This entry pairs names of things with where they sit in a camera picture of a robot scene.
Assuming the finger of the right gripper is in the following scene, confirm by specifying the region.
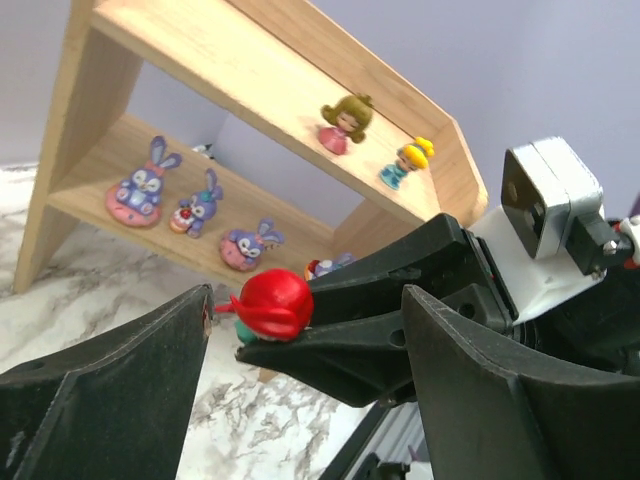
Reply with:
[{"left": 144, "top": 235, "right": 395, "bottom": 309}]
[
  {"left": 310, "top": 214, "right": 500, "bottom": 328},
  {"left": 237, "top": 284, "right": 515, "bottom": 408}
]

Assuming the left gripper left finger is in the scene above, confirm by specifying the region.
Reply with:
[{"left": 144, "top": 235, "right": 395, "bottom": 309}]
[{"left": 1, "top": 285, "right": 212, "bottom": 480}]

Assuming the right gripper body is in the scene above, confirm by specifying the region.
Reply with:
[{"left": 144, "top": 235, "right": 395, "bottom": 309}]
[{"left": 464, "top": 227, "right": 639, "bottom": 373}]

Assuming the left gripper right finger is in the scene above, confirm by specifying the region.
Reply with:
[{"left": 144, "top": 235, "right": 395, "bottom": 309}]
[{"left": 402, "top": 286, "right": 639, "bottom": 479}]

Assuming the yellow blue minion toy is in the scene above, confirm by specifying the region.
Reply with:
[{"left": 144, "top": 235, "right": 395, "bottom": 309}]
[{"left": 379, "top": 137, "right": 435, "bottom": 190}]

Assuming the red round toy figure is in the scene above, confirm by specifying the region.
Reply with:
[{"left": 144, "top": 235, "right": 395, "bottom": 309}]
[{"left": 215, "top": 269, "right": 314, "bottom": 344}]

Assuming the olive brown toy figure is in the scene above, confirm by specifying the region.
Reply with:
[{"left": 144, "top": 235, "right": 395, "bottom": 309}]
[{"left": 317, "top": 94, "right": 374, "bottom": 156}]

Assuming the bunny holding strawberry cake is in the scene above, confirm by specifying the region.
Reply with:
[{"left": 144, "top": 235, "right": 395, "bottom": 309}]
[{"left": 169, "top": 168, "right": 224, "bottom": 238}]

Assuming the wooden shelf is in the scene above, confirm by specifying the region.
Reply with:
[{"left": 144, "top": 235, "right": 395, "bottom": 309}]
[{"left": 12, "top": 0, "right": 490, "bottom": 384}]

